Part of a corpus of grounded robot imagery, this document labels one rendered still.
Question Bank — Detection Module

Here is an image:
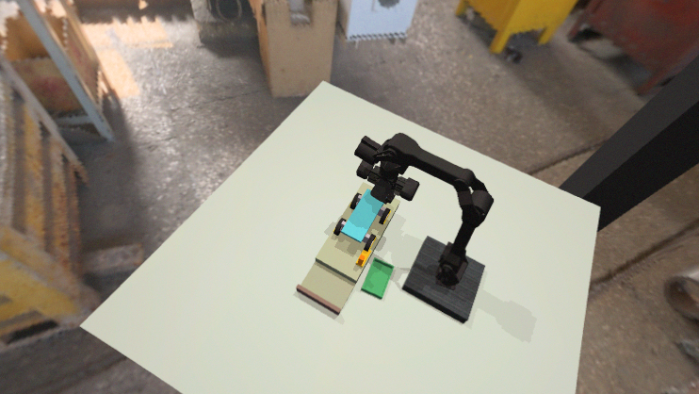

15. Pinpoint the beige ramp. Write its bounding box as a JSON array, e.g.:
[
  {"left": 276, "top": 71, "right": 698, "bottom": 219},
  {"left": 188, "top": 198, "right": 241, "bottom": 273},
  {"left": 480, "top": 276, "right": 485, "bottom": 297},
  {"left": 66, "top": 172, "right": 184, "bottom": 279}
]
[{"left": 296, "top": 198, "right": 400, "bottom": 316}]

